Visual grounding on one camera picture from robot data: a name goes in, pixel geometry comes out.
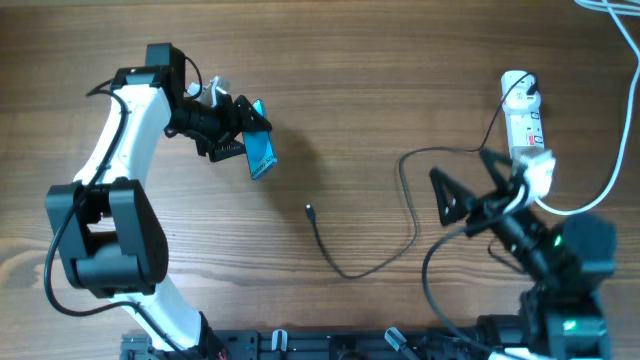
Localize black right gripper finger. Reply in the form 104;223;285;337
429;167;475;226
480;148;518;193

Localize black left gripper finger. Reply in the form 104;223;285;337
234;95;272;133
209;140;246;163

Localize blue screen Galaxy smartphone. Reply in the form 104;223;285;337
243;131;278;181

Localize black USB charging cable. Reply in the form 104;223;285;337
304;72;540;280

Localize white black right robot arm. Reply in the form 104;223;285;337
429;148;617;359

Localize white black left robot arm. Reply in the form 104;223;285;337
45;43;277;359

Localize white USB charger plug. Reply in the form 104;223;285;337
502;82;541;114

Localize white power strip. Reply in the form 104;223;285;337
500;69;547;162

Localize white power strip cord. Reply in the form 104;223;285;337
529;0;640;217

